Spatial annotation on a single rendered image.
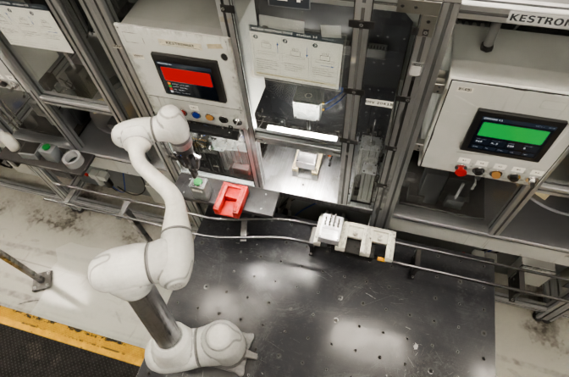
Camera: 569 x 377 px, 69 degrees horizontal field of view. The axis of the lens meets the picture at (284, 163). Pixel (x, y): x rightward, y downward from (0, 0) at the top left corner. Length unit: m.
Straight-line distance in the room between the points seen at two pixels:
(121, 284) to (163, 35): 0.81
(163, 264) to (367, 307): 1.08
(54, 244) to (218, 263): 1.58
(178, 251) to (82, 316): 1.84
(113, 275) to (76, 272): 1.89
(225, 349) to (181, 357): 0.18
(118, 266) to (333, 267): 1.12
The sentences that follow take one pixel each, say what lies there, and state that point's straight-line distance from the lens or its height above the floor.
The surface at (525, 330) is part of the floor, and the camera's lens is 3.03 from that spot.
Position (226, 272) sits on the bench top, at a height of 0.68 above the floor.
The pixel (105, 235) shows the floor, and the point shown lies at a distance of 3.31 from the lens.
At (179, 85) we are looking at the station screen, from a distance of 1.62.
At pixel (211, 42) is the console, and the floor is 1.81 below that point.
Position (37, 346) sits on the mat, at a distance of 3.20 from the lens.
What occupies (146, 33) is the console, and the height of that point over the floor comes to 1.81.
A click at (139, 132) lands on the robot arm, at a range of 1.67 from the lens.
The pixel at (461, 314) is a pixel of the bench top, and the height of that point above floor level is 0.68.
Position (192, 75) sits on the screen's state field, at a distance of 1.55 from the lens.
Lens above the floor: 2.68
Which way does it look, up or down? 55 degrees down
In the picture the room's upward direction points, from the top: 6 degrees counter-clockwise
